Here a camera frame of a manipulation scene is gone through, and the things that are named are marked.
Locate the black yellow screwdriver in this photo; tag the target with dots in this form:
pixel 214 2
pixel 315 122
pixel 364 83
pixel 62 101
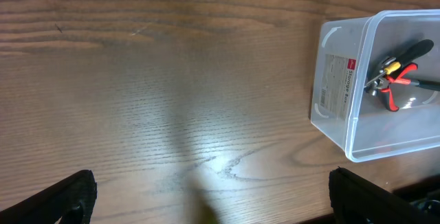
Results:
pixel 412 54

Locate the small claw hammer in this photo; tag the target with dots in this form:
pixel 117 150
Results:
pixel 424 84

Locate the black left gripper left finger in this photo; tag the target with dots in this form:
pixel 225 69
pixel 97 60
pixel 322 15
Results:
pixel 71 200

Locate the red handled pliers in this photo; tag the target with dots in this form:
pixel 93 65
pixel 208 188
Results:
pixel 392 90

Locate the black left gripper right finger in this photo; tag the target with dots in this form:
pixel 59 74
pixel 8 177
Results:
pixel 357 200

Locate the clear plastic container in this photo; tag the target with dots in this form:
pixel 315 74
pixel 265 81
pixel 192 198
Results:
pixel 348 52

